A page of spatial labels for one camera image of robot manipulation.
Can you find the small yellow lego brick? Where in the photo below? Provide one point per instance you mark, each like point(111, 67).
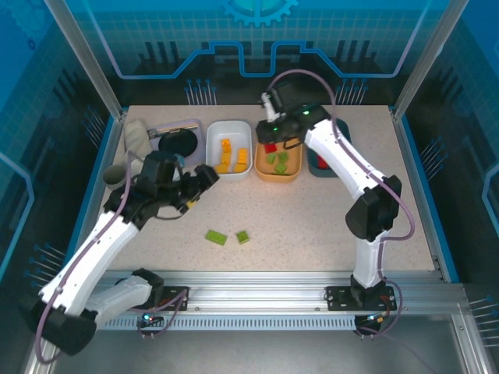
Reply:
point(225, 145)
point(221, 168)
point(224, 157)

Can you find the long red lego brick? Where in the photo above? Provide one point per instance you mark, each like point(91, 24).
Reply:
point(270, 148)
point(321, 161)

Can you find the small green lego brick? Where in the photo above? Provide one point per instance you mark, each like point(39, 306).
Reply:
point(270, 158)
point(283, 156)
point(242, 237)

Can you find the long yellow lego brick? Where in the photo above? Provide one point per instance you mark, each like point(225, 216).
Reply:
point(243, 154)
point(239, 166)

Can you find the long green lego brick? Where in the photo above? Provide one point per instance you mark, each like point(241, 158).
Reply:
point(280, 168)
point(216, 237)

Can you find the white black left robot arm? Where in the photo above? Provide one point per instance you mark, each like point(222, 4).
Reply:
point(97, 249)

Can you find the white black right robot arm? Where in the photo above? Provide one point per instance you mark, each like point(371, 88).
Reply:
point(362, 253)

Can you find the black round plate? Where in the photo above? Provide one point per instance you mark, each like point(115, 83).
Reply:
point(177, 142)

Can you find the white plastic container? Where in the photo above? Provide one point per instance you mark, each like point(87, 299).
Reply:
point(212, 136)

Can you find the grey cup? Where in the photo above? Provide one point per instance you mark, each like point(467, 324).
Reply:
point(115, 177)

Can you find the beige folded cloth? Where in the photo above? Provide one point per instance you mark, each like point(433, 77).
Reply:
point(136, 136)

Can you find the orange plastic container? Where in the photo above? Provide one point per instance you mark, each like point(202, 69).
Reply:
point(273, 177)

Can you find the dark teal plastic container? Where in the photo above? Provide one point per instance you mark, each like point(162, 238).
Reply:
point(312, 163)

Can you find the purple square tray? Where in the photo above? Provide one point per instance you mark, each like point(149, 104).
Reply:
point(199, 128)

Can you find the left small circuit board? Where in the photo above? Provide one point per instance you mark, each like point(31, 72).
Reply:
point(150, 318)

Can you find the small circuit board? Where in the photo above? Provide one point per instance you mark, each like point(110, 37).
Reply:
point(150, 318)
point(372, 319)

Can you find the right small circuit board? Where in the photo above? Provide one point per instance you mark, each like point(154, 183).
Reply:
point(372, 319)

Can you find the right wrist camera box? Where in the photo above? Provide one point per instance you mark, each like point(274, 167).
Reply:
point(269, 107)

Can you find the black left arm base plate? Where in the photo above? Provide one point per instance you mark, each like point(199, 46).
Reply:
point(175, 298)

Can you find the aluminium mounting rail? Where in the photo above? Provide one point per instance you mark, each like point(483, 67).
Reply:
point(253, 288)

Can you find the aluminium left frame post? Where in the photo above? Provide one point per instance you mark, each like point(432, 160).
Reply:
point(87, 62)

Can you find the aluminium frame post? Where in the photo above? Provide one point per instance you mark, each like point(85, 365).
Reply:
point(87, 62)
point(423, 62)

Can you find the aluminium right frame post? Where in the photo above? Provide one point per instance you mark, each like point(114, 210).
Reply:
point(423, 62)

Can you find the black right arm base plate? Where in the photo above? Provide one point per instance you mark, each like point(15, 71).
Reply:
point(339, 298)

